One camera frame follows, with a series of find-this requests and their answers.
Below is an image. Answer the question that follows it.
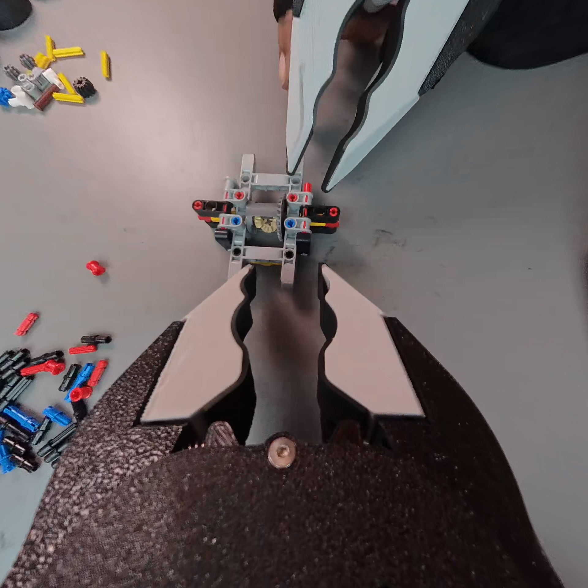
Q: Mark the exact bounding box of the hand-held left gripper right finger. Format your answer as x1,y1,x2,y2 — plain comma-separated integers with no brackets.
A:
317,264,426,419

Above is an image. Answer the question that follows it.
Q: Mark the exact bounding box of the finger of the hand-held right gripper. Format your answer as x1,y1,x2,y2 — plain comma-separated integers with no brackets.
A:
285,0,364,176
321,0,470,194

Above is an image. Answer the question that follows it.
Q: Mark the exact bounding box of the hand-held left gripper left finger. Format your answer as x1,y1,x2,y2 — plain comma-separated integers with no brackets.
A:
139,265,257,424

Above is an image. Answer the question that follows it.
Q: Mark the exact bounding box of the pile of small connector pins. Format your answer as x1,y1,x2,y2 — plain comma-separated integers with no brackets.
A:
0,334,112,475

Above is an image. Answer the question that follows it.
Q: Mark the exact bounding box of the grey toy brick assembly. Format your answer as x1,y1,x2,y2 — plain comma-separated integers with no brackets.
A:
191,154,341,290

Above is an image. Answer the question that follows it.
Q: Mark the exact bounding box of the grey desk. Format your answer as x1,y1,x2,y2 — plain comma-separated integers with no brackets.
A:
0,0,588,588

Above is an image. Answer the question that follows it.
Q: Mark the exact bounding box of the person's right hand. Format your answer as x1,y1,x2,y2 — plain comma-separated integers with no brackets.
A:
277,8,391,91

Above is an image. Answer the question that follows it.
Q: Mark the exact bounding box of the pile of mixed toy pieces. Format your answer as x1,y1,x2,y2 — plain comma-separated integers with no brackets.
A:
0,36,111,112

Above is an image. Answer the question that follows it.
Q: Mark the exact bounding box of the black toy tyre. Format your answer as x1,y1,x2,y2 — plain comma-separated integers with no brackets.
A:
0,0,33,31

